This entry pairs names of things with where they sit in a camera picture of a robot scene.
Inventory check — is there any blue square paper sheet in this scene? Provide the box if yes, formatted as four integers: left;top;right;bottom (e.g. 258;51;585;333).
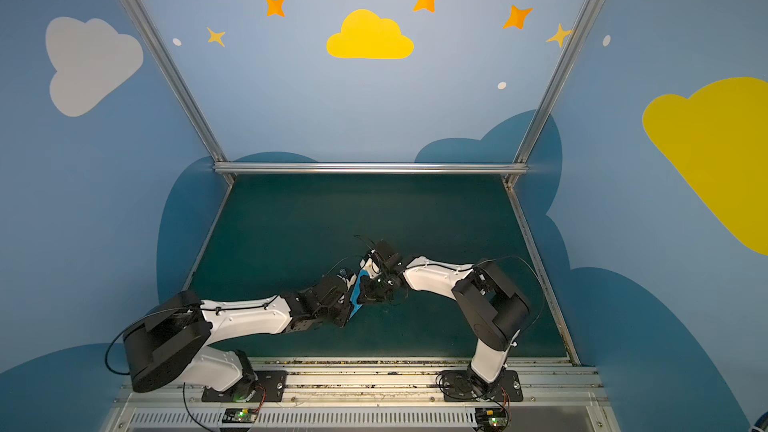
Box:
349;270;369;318

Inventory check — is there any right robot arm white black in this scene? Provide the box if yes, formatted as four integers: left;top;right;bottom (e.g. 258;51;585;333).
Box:
351;241;531;391

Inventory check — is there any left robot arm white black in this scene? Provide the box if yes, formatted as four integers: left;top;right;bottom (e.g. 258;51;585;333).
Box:
122;269;358;402

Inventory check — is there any left green circuit board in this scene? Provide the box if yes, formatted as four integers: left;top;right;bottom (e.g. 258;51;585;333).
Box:
222;408;260;424

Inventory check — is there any green circuit board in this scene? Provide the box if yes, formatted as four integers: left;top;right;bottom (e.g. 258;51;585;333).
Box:
475;408;509;432
222;408;260;424

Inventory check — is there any right green circuit board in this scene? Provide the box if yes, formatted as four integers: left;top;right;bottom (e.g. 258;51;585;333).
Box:
475;408;509;432

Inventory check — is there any back horizontal aluminium bar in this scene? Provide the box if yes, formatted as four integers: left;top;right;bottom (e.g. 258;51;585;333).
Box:
214;162;528;175

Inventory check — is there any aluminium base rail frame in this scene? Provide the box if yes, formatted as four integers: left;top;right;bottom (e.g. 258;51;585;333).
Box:
102;358;620;431

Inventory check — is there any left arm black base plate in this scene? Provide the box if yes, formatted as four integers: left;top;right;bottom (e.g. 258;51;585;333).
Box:
201;370;287;404

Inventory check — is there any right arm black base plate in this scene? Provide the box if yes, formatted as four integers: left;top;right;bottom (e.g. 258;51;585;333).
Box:
436;369;523;403

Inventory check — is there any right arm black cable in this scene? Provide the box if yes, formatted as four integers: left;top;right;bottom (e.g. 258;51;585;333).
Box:
352;233;546;427

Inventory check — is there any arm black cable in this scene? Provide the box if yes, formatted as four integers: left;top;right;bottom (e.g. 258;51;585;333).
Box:
104;256;355;432
352;233;546;427

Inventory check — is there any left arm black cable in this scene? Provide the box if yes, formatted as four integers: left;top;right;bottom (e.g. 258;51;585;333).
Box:
104;256;355;432

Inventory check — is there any left slanted aluminium post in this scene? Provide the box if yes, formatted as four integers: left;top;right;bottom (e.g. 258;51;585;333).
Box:
120;0;228;165

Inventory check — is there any slanted aluminium post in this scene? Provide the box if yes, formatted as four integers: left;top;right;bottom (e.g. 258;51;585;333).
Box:
504;0;605;191
120;0;228;165

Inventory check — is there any right slanted aluminium post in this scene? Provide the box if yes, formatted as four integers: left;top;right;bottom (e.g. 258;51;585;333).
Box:
504;0;605;191

